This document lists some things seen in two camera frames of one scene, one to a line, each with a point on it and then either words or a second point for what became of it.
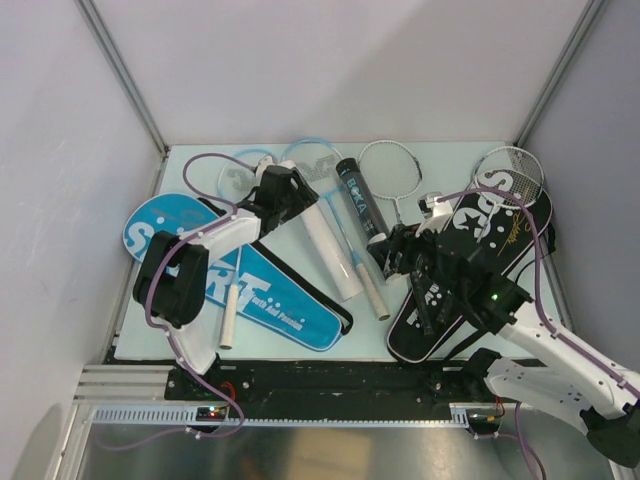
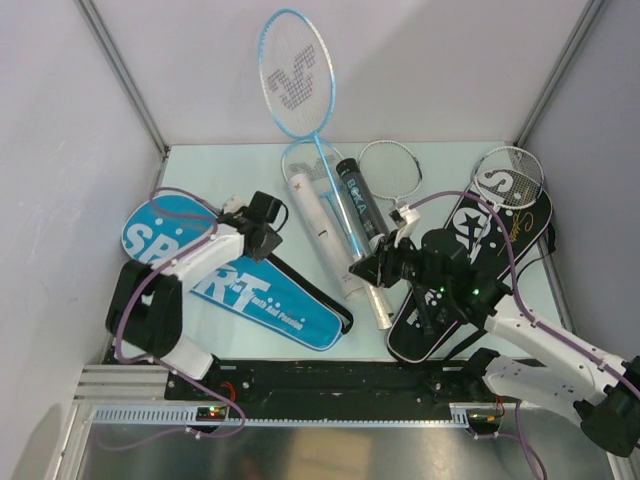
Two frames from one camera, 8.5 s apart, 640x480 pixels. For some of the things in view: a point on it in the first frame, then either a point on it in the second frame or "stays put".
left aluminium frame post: x=108 y=43 stays put
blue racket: x=236 y=180 → x=297 y=64
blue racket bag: x=268 y=292 stays put
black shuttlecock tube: x=361 y=198 stays put
